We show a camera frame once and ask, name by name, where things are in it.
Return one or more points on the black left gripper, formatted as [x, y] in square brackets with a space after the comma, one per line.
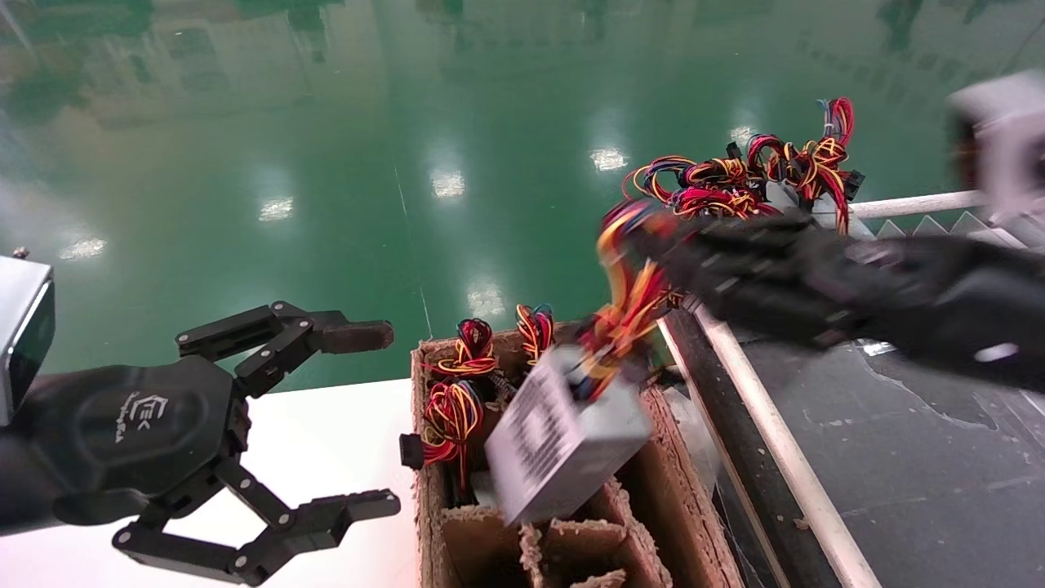
[122, 425]

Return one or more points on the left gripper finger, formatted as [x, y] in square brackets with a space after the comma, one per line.
[351, 333]

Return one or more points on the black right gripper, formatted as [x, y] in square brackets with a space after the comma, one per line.
[963, 302]

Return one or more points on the grey power supply with label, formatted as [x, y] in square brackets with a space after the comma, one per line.
[563, 441]

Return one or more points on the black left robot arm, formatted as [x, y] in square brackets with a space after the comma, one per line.
[20, 490]

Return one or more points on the grey power supply with vent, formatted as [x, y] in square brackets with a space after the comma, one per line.
[710, 196]

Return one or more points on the power supply with black connector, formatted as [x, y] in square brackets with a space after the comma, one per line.
[449, 412]

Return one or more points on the black conveyor side panel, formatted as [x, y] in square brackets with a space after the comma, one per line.
[735, 457]

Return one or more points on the clear plastic divider tray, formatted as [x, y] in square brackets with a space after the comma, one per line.
[971, 224]

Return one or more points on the brown cardboard divider box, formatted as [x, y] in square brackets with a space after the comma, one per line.
[686, 506]

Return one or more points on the black conveyor belt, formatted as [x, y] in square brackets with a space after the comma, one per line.
[939, 490]

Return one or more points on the white pipe rail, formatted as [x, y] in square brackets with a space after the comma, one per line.
[914, 204]

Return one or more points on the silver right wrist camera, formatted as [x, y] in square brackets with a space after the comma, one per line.
[1012, 139]

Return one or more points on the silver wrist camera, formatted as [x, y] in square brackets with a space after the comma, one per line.
[20, 327]
[1012, 139]

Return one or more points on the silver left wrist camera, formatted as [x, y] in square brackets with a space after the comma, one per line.
[20, 327]

